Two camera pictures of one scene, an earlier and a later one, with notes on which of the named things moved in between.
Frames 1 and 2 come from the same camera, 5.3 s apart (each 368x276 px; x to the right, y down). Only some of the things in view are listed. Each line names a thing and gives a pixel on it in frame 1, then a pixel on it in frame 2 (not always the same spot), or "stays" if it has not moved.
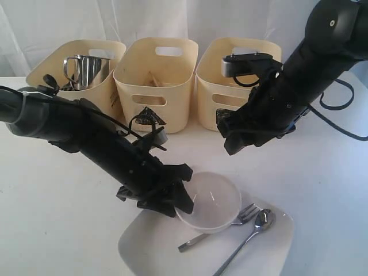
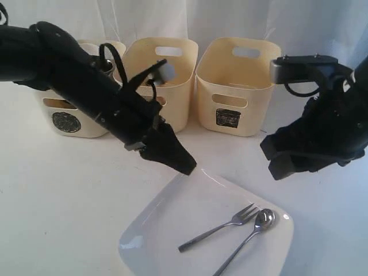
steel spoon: [265, 220] stays
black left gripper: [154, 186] to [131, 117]
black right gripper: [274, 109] to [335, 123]
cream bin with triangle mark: [153, 83] stays
